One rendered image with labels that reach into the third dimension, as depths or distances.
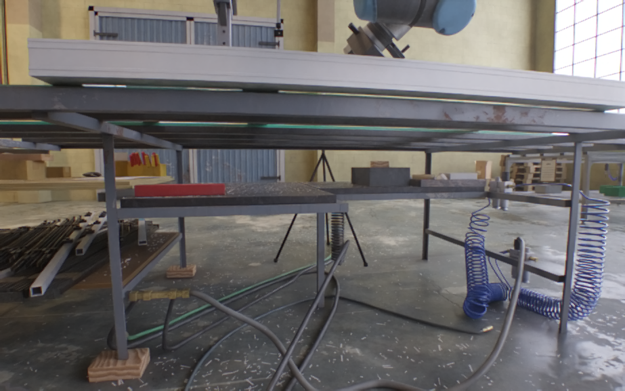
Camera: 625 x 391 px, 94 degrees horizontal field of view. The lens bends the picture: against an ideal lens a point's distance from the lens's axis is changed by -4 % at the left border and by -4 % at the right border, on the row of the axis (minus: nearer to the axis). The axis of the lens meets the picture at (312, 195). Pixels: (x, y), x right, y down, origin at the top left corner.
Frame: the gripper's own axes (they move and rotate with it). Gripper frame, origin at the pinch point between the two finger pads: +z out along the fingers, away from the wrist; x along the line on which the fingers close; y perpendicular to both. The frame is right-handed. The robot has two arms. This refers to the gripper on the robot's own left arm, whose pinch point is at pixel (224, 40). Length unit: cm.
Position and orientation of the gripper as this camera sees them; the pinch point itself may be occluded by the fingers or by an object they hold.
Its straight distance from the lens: 73.9
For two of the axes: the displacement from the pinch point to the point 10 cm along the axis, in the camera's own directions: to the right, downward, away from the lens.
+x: -1.9, -0.9, 9.8
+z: 0.0, 10.0, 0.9
